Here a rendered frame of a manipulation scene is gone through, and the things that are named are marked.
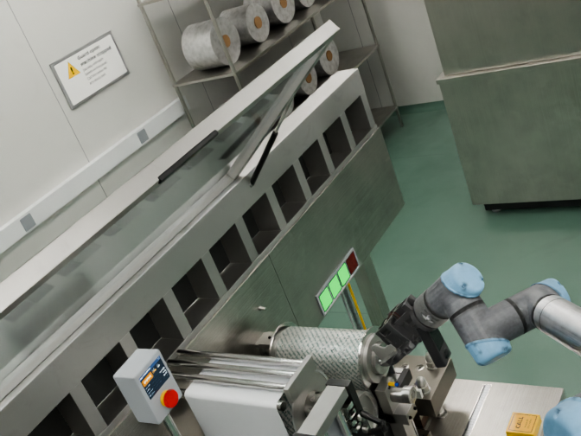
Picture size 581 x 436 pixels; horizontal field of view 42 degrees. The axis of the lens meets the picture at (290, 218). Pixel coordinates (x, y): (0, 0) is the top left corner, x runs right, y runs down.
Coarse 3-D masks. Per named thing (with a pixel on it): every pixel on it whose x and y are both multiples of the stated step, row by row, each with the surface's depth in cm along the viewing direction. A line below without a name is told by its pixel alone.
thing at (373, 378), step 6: (372, 336) 176; (372, 342) 175; (276, 348) 187; (366, 348) 173; (276, 354) 187; (366, 354) 173; (366, 360) 172; (366, 366) 172; (366, 372) 173; (372, 372) 174; (372, 378) 174; (378, 378) 176
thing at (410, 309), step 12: (408, 300) 160; (396, 312) 163; (408, 312) 159; (384, 324) 164; (396, 324) 162; (408, 324) 162; (420, 324) 157; (384, 336) 164; (396, 336) 162; (408, 336) 162; (396, 348) 165
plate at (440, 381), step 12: (408, 360) 208; (420, 360) 206; (420, 372) 202; (432, 372) 200; (444, 372) 199; (432, 384) 196; (444, 384) 198; (432, 396) 192; (444, 396) 198; (420, 408) 195; (432, 408) 193
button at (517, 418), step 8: (512, 416) 192; (520, 416) 190; (528, 416) 190; (536, 416) 189; (512, 424) 189; (520, 424) 188; (528, 424) 187; (536, 424) 187; (512, 432) 187; (520, 432) 186; (528, 432) 185; (536, 432) 186
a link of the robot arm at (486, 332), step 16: (480, 304) 147; (496, 304) 149; (464, 320) 146; (480, 320) 145; (496, 320) 145; (512, 320) 145; (464, 336) 147; (480, 336) 144; (496, 336) 144; (512, 336) 146; (480, 352) 144; (496, 352) 143
